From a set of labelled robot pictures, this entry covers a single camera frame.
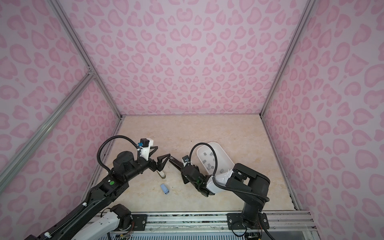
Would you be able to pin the diagonal aluminium frame bar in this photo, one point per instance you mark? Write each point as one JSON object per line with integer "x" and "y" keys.
{"x": 21, "y": 157}

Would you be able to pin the blue mini stapler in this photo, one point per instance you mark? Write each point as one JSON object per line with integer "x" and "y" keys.
{"x": 165, "y": 189}

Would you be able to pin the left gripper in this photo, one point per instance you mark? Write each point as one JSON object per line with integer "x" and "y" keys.
{"x": 159, "y": 165}

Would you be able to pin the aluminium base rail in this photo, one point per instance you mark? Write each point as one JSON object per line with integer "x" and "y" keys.
{"x": 278, "y": 225}

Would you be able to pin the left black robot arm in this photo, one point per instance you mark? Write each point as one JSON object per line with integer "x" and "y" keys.
{"x": 126, "y": 167}

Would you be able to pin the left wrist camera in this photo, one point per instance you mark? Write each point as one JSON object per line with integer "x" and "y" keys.
{"x": 145, "y": 145}

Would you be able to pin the beige mini stapler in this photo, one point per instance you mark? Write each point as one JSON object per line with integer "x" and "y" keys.
{"x": 162, "y": 174}

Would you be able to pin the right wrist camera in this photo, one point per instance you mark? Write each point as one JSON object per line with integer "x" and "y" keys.
{"x": 186, "y": 161}

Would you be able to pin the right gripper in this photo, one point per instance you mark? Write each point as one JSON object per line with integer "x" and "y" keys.
{"x": 184, "y": 177}

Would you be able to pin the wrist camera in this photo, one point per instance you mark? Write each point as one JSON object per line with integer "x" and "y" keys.
{"x": 145, "y": 145}
{"x": 186, "y": 161}

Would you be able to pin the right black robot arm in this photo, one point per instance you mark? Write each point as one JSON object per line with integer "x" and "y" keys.
{"x": 249, "y": 185}

